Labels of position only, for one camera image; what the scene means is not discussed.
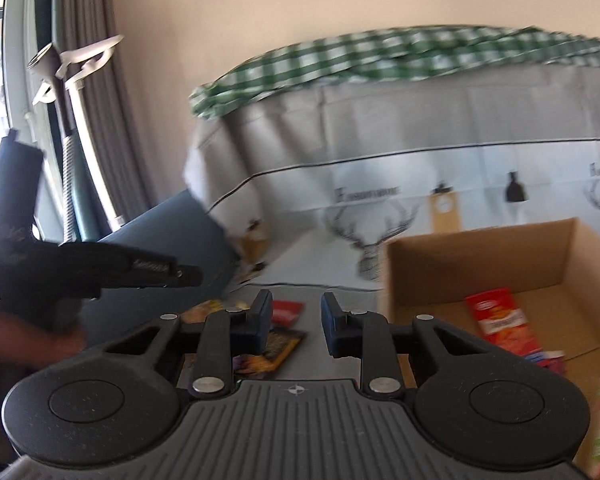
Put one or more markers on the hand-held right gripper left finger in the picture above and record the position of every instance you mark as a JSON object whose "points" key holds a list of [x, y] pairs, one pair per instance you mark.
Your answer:
{"points": [[262, 320]]}

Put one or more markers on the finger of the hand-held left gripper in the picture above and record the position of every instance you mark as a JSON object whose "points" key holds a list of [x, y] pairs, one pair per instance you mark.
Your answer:
{"points": [[150, 271]]}

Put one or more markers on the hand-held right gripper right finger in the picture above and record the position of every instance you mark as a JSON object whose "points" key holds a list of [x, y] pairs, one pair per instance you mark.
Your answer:
{"points": [[332, 325]]}

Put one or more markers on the red white striped packet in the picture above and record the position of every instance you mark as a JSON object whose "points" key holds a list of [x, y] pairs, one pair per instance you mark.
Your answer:
{"points": [[287, 311]]}

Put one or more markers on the brown cardboard box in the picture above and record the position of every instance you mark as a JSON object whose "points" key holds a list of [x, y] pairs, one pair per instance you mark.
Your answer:
{"points": [[430, 270]]}

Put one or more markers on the large red snack packet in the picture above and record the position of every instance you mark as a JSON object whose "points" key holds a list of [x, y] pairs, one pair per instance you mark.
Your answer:
{"points": [[500, 320]]}

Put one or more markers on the person's left hand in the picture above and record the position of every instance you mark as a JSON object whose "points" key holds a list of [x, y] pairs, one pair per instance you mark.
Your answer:
{"points": [[20, 340]]}

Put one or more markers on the blue sofa cushion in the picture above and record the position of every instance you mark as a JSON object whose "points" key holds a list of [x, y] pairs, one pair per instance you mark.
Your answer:
{"points": [[170, 230]]}

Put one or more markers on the gooseneck phone holder stand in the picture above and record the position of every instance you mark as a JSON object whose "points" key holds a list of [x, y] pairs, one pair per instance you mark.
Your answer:
{"points": [[70, 160]]}

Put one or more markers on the grey curtain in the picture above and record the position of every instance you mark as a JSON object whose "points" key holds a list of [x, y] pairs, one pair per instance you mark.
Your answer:
{"points": [[100, 110]]}

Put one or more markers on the grey deer print sofa cover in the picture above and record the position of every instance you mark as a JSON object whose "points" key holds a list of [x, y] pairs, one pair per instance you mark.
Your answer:
{"points": [[380, 125]]}

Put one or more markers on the green checked cloth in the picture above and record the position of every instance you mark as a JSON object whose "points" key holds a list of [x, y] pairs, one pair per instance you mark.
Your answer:
{"points": [[380, 55]]}

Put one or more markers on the window frame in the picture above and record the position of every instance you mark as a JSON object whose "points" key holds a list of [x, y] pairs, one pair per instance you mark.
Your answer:
{"points": [[17, 60]]}

